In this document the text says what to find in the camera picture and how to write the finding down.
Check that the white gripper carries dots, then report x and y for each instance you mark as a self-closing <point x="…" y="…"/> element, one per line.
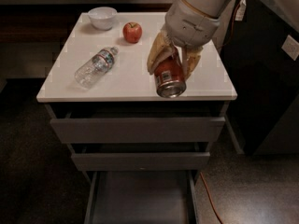
<point x="191" y="26"/>

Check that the red coke can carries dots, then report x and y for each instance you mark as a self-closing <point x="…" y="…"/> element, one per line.
<point x="169" y="77"/>

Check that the grey bottom drawer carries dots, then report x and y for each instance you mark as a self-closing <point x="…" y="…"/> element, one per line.
<point x="150" y="197"/>

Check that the grey drawer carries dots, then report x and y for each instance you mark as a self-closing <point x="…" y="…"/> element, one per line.
<point x="150" y="197"/>
<point x="137" y="122"/>
<point x="139" y="157"/>

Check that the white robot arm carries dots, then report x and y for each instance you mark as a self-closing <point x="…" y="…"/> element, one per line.
<point x="214" y="8"/>

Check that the grey top drawer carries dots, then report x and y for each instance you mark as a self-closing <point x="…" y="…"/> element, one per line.
<point x="137" y="122"/>

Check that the white cabinet counter top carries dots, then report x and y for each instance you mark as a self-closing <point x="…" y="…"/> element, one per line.
<point x="128" y="80"/>

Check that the grey middle drawer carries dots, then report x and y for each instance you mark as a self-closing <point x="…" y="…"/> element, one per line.
<point x="139" y="157"/>

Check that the red apple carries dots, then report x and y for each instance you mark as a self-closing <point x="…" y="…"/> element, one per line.
<point x="132" y="32"/>

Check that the white paper tag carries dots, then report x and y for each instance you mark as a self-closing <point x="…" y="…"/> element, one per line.
<point x="240" y="12"/>

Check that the white bowl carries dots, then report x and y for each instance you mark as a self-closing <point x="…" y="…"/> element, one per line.
<point x="102" y="18"/>

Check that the clear plastic water bottle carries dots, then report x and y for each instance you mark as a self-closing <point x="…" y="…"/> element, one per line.
<point x="99" y="64"/>

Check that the black cabinet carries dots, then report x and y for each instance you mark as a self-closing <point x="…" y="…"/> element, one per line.
<point x="265" y="115"/>

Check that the dark wooden bench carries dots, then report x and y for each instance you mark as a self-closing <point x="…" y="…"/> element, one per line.
<point x="39" y="23"/>

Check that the white wall outlet plate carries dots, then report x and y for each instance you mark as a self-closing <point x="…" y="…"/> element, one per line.
<point x="291" y="47"/>

